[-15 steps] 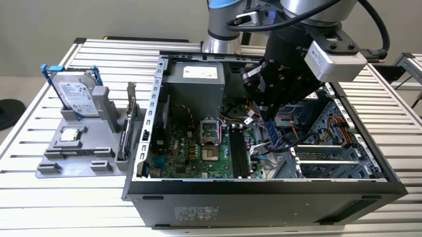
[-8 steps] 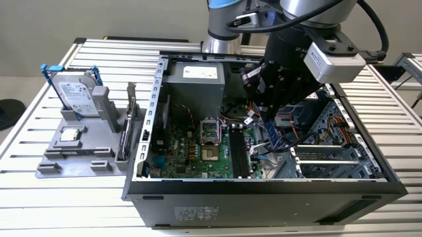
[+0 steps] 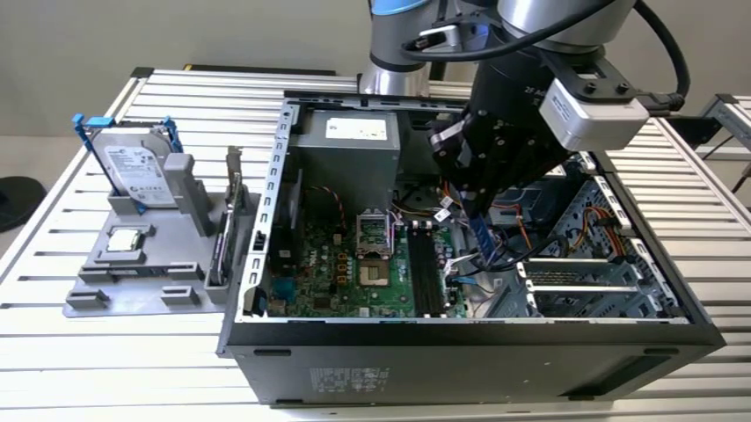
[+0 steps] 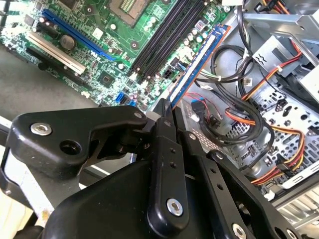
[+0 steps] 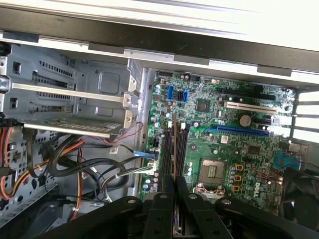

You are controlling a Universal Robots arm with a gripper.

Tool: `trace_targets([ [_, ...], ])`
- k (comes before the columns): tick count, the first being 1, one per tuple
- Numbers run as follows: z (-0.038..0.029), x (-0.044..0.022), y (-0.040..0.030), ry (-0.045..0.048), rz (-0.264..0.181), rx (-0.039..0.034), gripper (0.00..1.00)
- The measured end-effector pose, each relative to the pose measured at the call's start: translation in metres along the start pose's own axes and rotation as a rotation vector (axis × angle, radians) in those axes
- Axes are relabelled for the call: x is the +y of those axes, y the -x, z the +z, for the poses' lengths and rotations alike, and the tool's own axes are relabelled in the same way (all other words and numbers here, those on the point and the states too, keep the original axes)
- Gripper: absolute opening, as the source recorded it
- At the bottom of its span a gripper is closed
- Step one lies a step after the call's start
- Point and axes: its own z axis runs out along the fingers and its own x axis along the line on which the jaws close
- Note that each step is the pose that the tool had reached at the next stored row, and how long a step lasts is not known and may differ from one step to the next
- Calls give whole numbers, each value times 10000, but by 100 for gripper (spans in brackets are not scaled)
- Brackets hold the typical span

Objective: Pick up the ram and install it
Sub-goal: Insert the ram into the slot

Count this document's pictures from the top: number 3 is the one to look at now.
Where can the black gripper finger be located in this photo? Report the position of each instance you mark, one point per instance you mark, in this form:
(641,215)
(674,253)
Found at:
(529,162)
(473,176)

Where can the blue RAM stick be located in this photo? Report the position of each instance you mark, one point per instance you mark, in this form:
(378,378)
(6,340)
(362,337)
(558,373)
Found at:
(481,242)

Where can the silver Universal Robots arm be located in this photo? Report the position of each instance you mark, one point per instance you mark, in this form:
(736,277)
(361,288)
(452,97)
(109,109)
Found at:
(397,44)

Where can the RAM slot with white latches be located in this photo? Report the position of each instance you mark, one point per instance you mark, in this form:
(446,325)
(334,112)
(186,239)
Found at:
(437,272)
(421,272)

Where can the metal drive cage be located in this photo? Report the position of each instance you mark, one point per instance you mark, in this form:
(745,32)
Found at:
(532,206)

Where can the grey power supply unit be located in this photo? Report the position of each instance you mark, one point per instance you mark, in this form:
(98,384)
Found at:
(346,171)

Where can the CPU socket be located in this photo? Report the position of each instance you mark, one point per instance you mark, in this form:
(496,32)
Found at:
(376,273)

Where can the black block beside table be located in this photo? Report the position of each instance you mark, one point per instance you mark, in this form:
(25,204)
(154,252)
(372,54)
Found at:
(698,132)

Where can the metal disk bay with rails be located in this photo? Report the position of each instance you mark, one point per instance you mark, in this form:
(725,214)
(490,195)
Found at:
(581,288)

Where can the black case fan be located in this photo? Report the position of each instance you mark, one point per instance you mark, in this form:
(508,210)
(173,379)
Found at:
(289,220)

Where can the green motherboard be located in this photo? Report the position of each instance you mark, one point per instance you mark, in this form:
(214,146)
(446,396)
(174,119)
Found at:
(376,303)

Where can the aluminium slat side table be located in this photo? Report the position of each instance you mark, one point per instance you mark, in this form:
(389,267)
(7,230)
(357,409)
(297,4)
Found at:
(730,107)

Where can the blue expansion slot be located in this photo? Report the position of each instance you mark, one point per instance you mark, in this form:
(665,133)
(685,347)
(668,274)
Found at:
(284,288)

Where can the black open PC case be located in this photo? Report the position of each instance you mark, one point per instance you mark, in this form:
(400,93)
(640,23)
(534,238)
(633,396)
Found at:
(470,369)

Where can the graphics card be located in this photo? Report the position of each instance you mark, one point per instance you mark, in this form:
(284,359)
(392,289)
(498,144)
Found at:
(221,255)

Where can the grey parts rack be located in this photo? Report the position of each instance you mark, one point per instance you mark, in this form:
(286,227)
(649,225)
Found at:
(177,250)

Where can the hard disk in blue carrier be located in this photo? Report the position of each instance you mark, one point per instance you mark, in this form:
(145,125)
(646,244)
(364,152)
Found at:
(138,167)

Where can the silver CPU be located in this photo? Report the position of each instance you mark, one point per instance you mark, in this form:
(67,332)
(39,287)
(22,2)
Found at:
(125,239)

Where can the black round stand base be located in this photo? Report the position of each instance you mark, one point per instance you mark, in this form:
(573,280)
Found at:
(18,202)

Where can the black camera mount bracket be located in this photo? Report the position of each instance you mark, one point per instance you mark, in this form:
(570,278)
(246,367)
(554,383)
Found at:
(593,83)

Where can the small silver wrist camera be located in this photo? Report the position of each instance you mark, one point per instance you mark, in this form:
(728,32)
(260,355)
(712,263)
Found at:
(449,37)

